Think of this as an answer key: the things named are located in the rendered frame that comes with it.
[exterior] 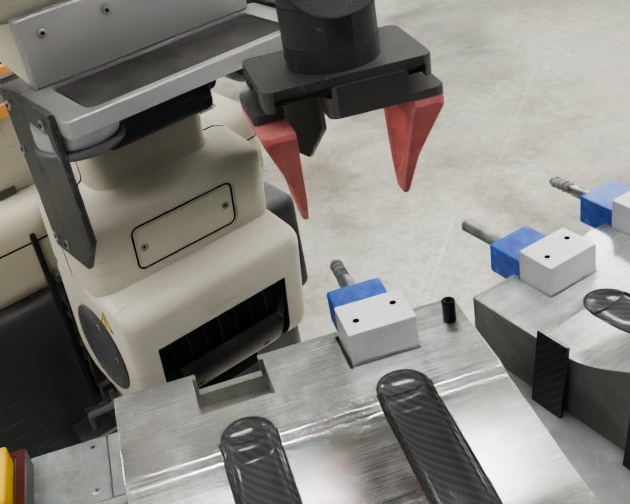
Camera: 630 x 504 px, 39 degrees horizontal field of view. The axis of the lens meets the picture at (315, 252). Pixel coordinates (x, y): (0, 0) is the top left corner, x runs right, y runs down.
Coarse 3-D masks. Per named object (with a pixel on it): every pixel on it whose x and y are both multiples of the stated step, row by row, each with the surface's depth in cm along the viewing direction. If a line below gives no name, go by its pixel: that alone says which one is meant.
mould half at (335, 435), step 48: (336, 336) 65; (432, 336) 64; (480, 336) 63; (192, 384) 63; (288, 384) 62; (336, 384) 61; (480, 384) 59; (144, 432) 60; (192, 432) 59; (288, 432) 58; (336, 432) 58; (384, 432) 57; (480, 432) 56; (528, 432) 55; (144, 480) 56; (192, 480) 56; (336, 480) 54; (384, 480) 54; (528, 480) 52; (576, 480) 52
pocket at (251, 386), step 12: (264, 372) 65; (216, 384) 65; (228, 384) 65; (240, 384) 65; (252, 384) 65; (264, 384) 66; (204, 396) 65; (216, 396) 65; (228, 396) 65; (240, 396) 65; (252, 396) 65; (204, 408) 65; (216, 408) 65
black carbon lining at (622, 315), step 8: (608, 288) 71; (592, 296) 70; (600, 296) 70; (608, 296) 70; (616, 296) 70; (624, 296) 70; (584, 304) 69; (592, 304) 70; (600, 304) 70; (608, 304) 70; (616, 304) 70; (624, 304) 69; (592, 312) 69; (600, 312) 69; (608, 312) 69; (616, 312) 69; (624, 312) 69; (608, 320) 68; (616, 320) 68; (624, 320) 68; (624, 328) 67
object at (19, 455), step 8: (16, 456) 70; (24, 456) 70; (16, 464) 69; (24, 464) 69; (16, 472) 69; (24, 472) 68; (16, 480) 68; (24, 480) 68; (16, 488) 67; (24, 488) 67; (16, 496) 66; (24, 496) 66
